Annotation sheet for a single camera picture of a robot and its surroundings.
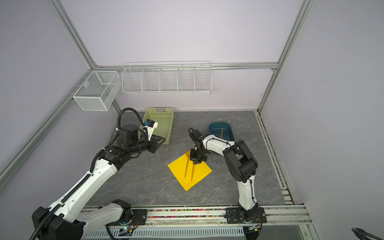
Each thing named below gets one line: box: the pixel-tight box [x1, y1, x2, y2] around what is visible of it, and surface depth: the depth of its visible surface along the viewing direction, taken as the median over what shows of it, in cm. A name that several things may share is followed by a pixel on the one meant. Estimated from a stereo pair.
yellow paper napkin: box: [167, 153, 213, 191], surface depth 91 cm
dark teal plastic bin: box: [209, 122, 235, 141], surface depth 110 cm
